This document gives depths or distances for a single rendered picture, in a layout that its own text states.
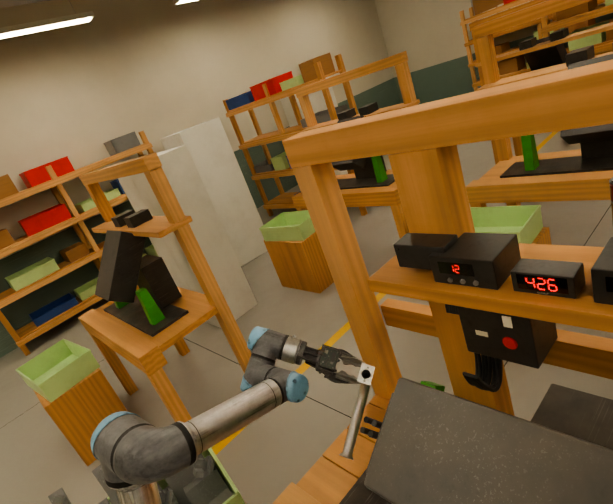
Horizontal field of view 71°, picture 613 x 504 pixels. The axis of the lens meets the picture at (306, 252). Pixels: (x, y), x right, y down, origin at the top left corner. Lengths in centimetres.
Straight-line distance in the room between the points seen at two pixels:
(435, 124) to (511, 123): 16
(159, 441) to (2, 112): 697
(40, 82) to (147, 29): 203
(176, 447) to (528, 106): 97
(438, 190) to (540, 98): 30
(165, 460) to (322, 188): 85
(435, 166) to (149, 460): 89
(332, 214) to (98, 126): 678
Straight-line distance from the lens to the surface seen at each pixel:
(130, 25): 859
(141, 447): 101
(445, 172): 108
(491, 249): 105
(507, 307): 101
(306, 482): 166
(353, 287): 148
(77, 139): 781
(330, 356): 125
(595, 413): 118
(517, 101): 94
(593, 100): 91
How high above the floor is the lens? 209
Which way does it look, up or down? 21 degrees down
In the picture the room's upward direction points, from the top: 21 degrees counter-clockwise
